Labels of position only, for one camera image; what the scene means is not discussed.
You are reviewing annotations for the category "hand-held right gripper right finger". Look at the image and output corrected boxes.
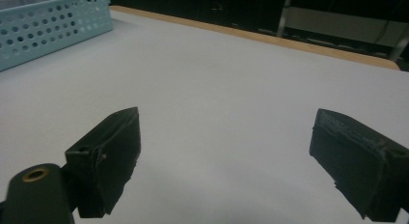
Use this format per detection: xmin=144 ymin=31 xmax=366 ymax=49
xmin=309 ymin=108 xmax=409 ymax=223

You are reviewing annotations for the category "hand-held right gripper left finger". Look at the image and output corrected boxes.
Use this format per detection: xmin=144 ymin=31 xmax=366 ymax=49
xmin=64 ymin=106 xmax=142 ymax=219

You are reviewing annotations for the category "light blue perforated basket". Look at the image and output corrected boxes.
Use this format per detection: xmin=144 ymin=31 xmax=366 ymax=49
xmin=0 ymin=0 xmax=115 ymax=72

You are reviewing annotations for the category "metal stand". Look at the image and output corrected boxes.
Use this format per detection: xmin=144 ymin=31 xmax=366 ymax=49
xmin=276 ymin=0 xmax=294 ymax=38

